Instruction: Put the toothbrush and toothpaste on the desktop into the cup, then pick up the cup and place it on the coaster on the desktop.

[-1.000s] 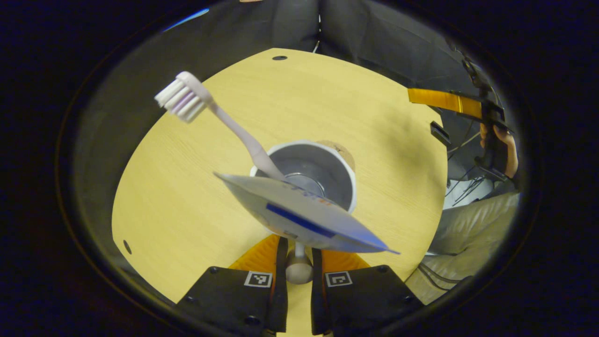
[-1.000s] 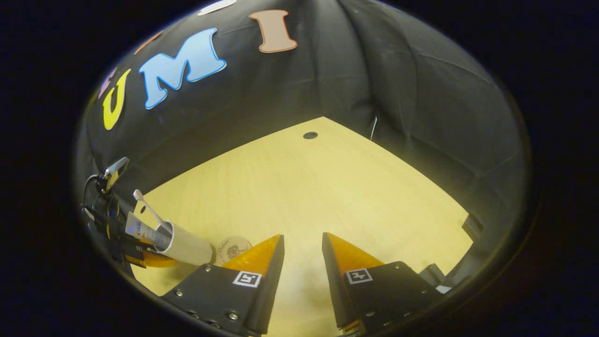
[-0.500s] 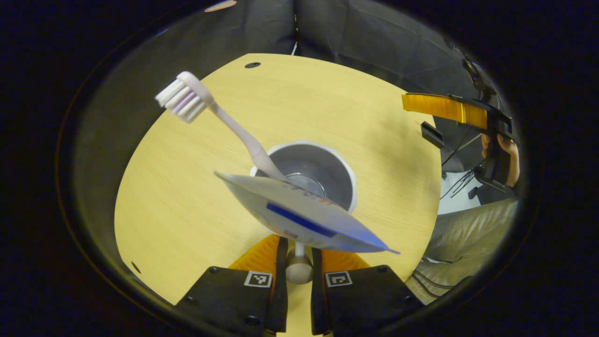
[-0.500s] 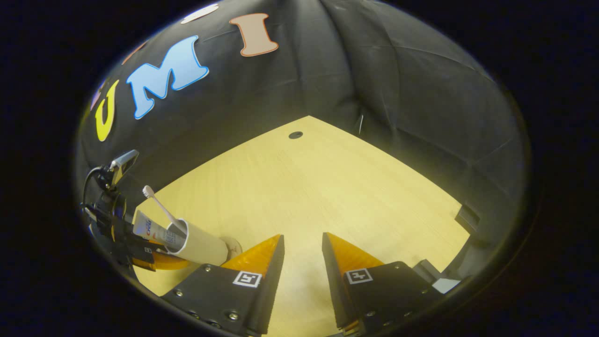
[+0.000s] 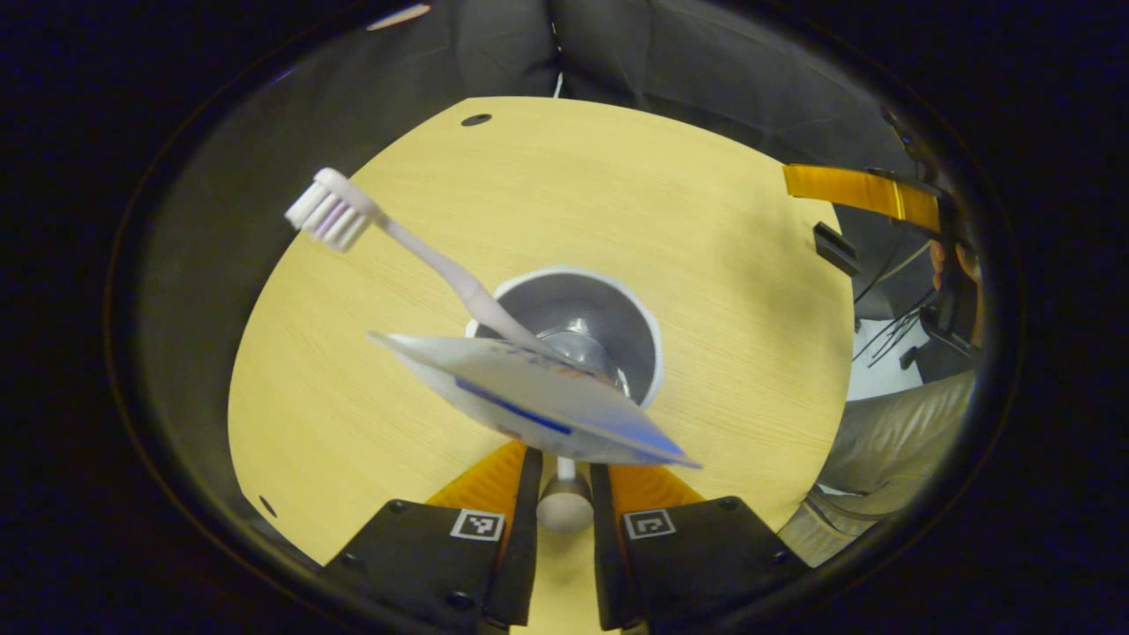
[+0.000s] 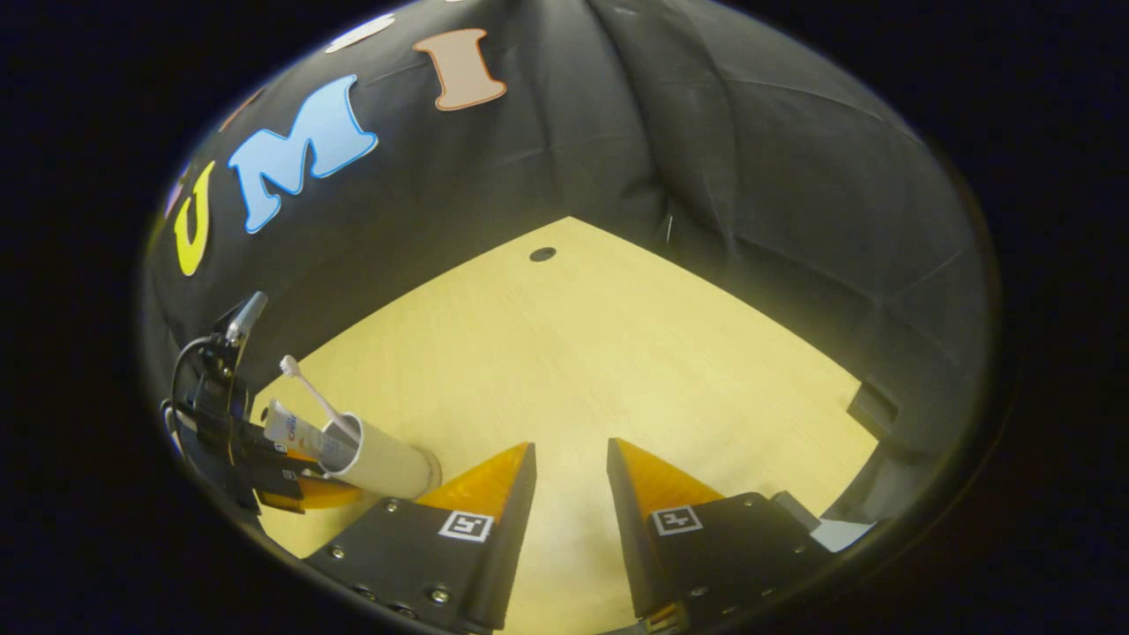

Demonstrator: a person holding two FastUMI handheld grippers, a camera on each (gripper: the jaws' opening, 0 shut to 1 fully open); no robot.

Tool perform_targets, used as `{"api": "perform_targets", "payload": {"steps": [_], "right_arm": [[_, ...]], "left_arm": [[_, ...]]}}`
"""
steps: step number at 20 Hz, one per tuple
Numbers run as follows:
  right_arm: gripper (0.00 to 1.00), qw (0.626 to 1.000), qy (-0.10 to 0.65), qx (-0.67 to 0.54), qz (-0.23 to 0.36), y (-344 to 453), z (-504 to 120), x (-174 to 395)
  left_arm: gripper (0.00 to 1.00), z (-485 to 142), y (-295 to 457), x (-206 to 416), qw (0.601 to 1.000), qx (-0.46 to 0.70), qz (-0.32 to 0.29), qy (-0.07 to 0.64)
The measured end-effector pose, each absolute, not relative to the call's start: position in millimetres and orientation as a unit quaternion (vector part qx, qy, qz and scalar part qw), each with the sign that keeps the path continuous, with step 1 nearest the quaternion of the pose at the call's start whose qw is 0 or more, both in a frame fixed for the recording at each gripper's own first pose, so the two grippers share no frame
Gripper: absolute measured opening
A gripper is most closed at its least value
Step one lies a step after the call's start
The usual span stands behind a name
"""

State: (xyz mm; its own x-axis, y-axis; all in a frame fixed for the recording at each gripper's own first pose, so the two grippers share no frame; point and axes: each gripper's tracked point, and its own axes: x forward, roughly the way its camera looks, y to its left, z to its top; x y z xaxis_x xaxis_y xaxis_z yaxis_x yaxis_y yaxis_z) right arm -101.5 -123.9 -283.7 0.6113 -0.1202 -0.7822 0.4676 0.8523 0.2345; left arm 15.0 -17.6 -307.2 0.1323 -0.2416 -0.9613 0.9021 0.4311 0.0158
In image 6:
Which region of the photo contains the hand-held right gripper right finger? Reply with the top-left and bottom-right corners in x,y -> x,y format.
606,437 -> 834,623

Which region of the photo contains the black backdrop cloth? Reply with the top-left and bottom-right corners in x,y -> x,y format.
141,0 -> 1002,521

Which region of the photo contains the white toothbrush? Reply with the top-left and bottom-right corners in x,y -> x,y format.
280,355 -> 361,445

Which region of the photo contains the white toothpaste tube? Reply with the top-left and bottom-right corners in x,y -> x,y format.
263,399 -> 340,473

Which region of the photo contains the light wooden desktop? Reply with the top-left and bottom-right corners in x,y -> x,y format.
251,216 -> 883,635

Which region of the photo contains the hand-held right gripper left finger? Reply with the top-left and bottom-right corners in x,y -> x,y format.
304,441 -> 537,634

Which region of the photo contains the white cup with wooden handle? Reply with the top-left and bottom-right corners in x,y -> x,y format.
319,413 -> 442,501

